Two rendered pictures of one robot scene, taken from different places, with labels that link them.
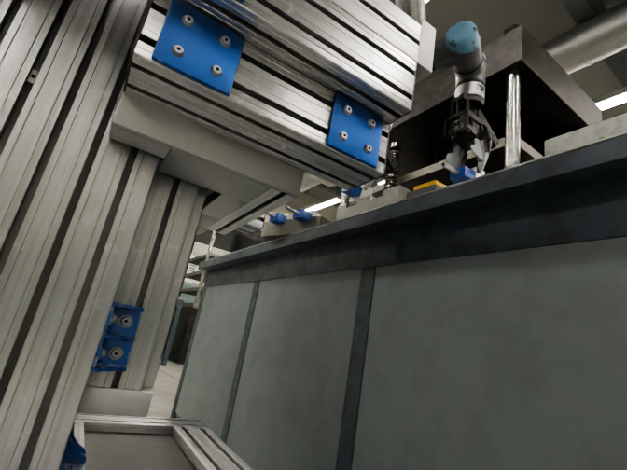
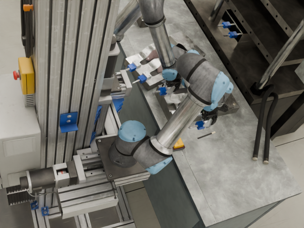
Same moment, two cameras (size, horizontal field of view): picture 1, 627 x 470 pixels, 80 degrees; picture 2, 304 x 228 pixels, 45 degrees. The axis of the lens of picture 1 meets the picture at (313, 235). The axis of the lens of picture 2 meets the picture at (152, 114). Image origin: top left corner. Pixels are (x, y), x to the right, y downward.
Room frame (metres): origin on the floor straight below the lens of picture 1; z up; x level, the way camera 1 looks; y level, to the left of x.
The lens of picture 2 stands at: (-0.48, 0.17, 2.59)
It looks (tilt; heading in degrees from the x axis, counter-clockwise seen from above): 52 degrees down; 351
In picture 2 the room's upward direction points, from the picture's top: 23 degrees clockwise
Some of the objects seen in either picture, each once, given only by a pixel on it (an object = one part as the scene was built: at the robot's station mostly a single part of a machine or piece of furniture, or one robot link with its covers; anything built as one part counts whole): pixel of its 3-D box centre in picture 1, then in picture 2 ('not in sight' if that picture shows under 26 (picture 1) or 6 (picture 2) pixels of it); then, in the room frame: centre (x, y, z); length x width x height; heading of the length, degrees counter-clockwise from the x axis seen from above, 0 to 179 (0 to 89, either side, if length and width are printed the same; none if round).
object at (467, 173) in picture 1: (459, 173); (198, 125); (0.82, -0.33, 0.93); 0.13 x 0.05 x 0.05; 121
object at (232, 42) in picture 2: not in sight; (254, 27); (1.98, -0.74, 0.87); 0.50 x 0.27 x 0.17; 121
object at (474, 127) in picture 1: (466, 121); (210, 109); (0.83, -0.34, 1.09); 0.09 x 0.08 x 0.12; 121
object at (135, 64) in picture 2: (275, 217); (130, 68); (1.19, 0.13, 0.85); 0.13 x 0.05 x 0.05; 138
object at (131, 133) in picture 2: not in sight; (131, 137); (0.44, 0.06, 1.20); 0.13 x 0.12 x 0.14; 57
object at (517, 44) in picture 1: (452, 157); not in sight; (2.06, -0.78, 1.75); 1.30 x 0.84 x 0.61; 31
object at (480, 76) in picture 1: (470, 73); (222, 91); (0.83, -0.35, 1.25); 0.09 x 0.08 x 0.11; 147
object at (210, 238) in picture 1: (216, 293); not in sight; (5.82, 1.31, 1.03); 1.54 x 0.94 x 2.06; 32
